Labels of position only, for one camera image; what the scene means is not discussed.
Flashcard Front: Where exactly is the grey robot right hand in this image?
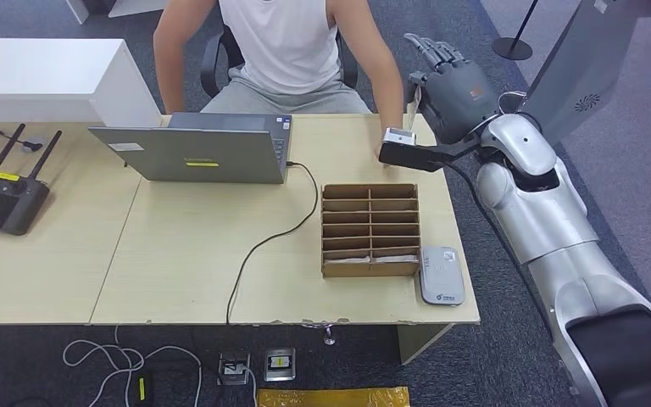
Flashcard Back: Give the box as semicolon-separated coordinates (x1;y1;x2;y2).
403;32;501;146

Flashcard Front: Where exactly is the grey card reader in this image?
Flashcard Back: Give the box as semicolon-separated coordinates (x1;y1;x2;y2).
418;246;466;307

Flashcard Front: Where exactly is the person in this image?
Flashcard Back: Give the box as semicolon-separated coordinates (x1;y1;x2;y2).
153;0;406;131

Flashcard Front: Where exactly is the cardboard card organiser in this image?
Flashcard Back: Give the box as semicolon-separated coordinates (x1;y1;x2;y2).
320;182;421;279

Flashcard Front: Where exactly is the chrome stanchion base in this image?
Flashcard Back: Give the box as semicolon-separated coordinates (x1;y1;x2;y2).
496;89;529;116

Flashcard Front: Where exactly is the grey kiosk stand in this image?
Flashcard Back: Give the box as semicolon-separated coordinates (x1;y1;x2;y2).
519;0;651;148

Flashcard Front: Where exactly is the beige desk leg panel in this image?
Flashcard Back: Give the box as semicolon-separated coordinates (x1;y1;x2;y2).
397;322;454;366

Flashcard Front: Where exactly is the black office chair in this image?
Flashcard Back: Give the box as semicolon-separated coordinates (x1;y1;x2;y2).
200;25;359;100

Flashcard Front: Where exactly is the grey laptop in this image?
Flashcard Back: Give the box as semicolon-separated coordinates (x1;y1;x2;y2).
88;112;293;186

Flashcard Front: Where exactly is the yellow foil sheet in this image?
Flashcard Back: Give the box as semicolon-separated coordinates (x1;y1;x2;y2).
257;386;411;407

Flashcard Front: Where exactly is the open floor socket box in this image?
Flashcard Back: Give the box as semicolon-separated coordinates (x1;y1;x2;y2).
217;351;252;387

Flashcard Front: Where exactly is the white furniture base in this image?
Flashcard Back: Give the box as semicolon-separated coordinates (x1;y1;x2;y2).
65;0;170;25

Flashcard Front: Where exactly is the white cabinet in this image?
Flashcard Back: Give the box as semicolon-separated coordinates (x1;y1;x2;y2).
0;37;163;127

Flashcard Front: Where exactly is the black remote controller with antennas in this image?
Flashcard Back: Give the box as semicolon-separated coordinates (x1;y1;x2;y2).
0;122;64;237

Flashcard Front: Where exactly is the black stanchion post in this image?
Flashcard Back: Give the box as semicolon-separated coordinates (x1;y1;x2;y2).
492;0;540;62

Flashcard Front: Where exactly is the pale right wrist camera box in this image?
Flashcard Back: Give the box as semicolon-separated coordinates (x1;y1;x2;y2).
381;127;418;148

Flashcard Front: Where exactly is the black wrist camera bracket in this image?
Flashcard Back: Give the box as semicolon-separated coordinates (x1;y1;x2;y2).
377;134;484;174

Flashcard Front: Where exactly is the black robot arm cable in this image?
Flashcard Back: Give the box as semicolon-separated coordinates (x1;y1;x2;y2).
446;159;554;338

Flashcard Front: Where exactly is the black laptop power cable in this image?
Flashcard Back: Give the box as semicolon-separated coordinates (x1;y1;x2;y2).
225;161;320;326

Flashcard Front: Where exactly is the short white socket cable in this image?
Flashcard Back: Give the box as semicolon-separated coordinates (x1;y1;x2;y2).
245;365;259;407

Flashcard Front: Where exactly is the long white floor cable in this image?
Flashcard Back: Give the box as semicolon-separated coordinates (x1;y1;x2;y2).
62;326;204;407

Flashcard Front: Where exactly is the small black desk cable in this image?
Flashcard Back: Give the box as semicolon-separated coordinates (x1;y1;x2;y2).
0;129;45;153

